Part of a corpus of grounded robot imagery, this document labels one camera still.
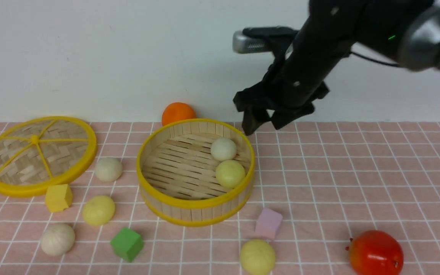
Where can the yellow-rimmed woven steamer lid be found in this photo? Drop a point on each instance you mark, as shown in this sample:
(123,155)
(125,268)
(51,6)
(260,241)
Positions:
(44,152)

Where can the yellow-rimmed bamboo steamer tray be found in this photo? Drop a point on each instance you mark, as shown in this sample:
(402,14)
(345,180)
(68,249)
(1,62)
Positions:
(176,173)

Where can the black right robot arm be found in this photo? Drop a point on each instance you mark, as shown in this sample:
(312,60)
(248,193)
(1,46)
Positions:
(405,31)

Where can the pink checkered tablecloth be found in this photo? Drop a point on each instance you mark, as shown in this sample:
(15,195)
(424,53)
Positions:
(330,182)

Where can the yellow foam cube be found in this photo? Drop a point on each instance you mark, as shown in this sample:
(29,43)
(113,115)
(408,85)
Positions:
(58,198)

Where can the yellow bun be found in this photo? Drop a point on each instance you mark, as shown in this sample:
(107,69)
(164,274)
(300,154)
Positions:
(98,210)
(230,173)
(257,257)

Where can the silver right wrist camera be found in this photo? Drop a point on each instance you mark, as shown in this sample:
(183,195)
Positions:
(263,39)

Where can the green foam cube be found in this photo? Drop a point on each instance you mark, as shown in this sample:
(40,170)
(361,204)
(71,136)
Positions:
(127,244)

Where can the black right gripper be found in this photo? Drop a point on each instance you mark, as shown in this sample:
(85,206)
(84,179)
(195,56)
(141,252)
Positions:
(294,78)

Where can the pink foam cube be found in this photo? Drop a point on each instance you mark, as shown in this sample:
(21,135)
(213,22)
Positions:
(268,224)

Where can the red apple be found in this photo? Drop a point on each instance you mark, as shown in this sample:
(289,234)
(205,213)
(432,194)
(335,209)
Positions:
(375,252)

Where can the white bun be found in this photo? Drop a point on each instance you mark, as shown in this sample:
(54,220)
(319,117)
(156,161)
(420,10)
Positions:
(223,149)
(57,239)
(108,169)

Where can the orange fruit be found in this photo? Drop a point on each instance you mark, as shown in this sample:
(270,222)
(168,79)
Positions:
(177,111)

